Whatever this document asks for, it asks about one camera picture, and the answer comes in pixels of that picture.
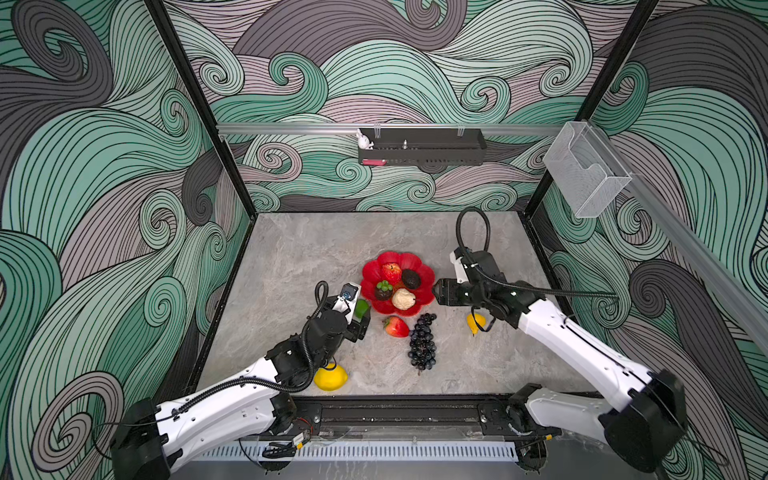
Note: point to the red fake strawberry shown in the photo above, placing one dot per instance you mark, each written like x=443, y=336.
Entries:
x=396, y=327

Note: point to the yellow fake lemon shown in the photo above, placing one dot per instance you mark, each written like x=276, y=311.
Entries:
x=330, y=378

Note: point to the clear acrylic wall box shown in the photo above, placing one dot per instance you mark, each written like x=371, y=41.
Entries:
x=587, y=169

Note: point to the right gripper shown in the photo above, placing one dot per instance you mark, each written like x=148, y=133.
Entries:
x=448, y=287

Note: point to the aluminium wall rail back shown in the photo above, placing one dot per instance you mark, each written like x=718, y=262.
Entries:
x=306, y=128

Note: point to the green fake lime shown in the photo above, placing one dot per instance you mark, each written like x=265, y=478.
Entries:
x=361, y=309

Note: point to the red fake wrinkled fruit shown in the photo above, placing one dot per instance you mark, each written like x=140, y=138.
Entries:
x=391, y=272

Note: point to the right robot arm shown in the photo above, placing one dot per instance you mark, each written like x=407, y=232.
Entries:
x=640, y=414

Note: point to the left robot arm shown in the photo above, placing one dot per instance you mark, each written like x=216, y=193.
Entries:
x=154, y=440

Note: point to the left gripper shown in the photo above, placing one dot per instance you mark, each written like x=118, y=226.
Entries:
x=357, y=329

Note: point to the white slotted cable duct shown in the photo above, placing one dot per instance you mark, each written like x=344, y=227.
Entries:
x=358, y=450

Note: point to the white rabbit figurine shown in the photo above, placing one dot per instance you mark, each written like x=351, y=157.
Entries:
x=363, y=141

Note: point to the small yellow fake pear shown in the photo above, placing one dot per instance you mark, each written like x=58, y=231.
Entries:
x=477, y=323

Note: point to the cream fake pear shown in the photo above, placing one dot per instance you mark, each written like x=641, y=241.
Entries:
x=403, y=299

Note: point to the red flower-shaped fruit bowl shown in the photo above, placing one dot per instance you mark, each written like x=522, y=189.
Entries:
x=398, y=283

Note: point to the dark purple fake grapes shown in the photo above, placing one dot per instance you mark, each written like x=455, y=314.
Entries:
x=422, y=346

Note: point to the aluminium wall rail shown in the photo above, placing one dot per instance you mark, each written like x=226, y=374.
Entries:
x=306, y=128
x=716, y=223

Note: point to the aluminium wall rail right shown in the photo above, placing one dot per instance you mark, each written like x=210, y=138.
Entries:
x=716, y=223

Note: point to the black wall shelf tray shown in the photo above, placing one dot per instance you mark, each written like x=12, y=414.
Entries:
x=430, y=149

